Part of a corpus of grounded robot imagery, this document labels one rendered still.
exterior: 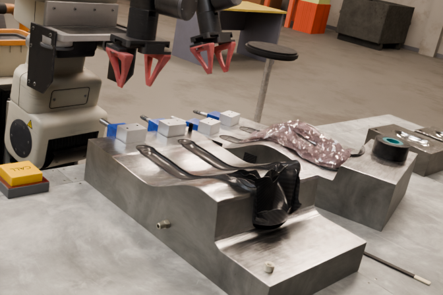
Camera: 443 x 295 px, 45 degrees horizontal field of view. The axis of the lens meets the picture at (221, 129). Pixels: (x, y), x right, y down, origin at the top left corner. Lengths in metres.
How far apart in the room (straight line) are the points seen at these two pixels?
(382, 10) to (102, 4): 9.17
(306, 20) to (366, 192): 9.79
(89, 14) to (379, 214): 0.85
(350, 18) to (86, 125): 9.42
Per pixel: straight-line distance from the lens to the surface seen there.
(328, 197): 1.19
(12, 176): 1.05
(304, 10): 10.90
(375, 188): 1.16
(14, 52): 1.75
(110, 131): 1.15
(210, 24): 1.39
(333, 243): 0.95
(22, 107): 1.50
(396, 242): 1.16
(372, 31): 10.50
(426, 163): 1.58
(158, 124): 1.19
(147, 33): 1.05
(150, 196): 0.96
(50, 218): 1.00
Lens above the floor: 1.29
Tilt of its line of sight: 18 degrees down
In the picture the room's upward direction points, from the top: 11 degrees clockwise
